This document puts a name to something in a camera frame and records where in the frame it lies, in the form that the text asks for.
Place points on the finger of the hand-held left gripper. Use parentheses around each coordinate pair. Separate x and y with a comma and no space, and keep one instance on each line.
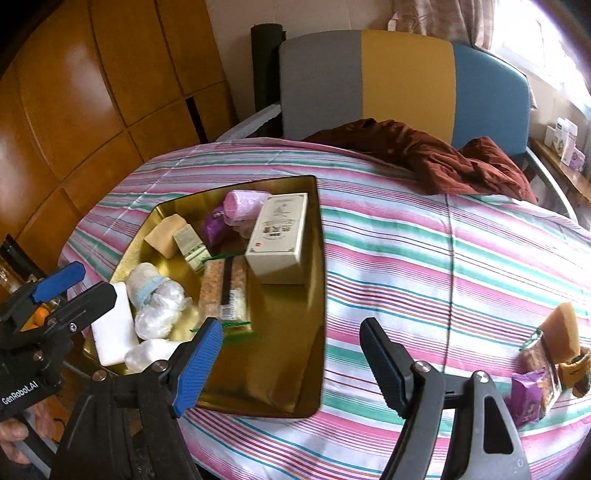
(87,302)
(60,279)

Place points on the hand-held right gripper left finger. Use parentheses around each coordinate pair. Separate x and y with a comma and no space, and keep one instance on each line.
(198,369)

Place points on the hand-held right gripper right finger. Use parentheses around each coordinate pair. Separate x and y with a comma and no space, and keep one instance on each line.
(381,367)

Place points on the pale yellow soft cloth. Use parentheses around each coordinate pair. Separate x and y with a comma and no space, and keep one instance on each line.
(187,325)

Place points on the green edged cereal bar packet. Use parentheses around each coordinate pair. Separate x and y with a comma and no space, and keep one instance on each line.
(212,286)
(542,374)

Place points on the gold metal tin tray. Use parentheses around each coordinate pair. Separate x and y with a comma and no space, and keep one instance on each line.
(281,332)

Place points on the small green patterned box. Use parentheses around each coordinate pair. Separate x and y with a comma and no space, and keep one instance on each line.
(191,247)

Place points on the small purple snack packet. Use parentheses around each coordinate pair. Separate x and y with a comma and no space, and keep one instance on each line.
(214,228)

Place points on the white cardboard box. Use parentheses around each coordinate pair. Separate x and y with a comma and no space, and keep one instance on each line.
(277,230)

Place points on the pink plastic bag roll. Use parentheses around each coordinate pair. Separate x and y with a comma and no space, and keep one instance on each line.
(244,205)

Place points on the person's left hand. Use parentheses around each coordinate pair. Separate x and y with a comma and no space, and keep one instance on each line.
(11,441)

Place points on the white foam block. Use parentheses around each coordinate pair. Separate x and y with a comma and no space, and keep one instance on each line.
(111,332)

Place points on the clear wrapped white bundle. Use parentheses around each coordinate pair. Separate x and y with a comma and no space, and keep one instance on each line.
(150,354)
(159,309)

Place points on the rolled white blue socks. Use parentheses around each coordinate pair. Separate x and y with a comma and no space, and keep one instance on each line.
(143,279)

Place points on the striped table cloth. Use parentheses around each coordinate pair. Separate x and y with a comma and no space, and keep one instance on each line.
(415,277)

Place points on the yellow sponge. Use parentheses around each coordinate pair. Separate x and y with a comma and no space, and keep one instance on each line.
(161,235)

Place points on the large purple snack packet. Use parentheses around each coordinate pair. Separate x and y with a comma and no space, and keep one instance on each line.
(528,399)

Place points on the wooden wardrobe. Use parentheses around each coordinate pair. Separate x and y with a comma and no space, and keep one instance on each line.
(83,106)

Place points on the orange sponge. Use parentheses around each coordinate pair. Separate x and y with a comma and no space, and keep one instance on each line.
(561,327)

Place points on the dark red crumpled cloth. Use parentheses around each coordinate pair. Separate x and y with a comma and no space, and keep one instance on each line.
(429,154)

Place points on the wooden side shelf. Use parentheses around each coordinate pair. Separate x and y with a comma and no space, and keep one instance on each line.
(570,177)

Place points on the purple carton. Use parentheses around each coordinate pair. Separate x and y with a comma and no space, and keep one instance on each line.
(575,159)

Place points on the grey yellow blue chair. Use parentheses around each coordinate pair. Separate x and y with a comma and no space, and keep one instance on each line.
(406,78)

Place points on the white printed carton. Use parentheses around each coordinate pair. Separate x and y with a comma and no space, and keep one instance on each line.
(561,136)

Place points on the checked curtain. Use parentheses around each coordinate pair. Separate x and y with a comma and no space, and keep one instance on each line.
(438,18)

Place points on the bright window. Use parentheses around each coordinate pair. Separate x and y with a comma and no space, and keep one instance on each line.
(540,41)

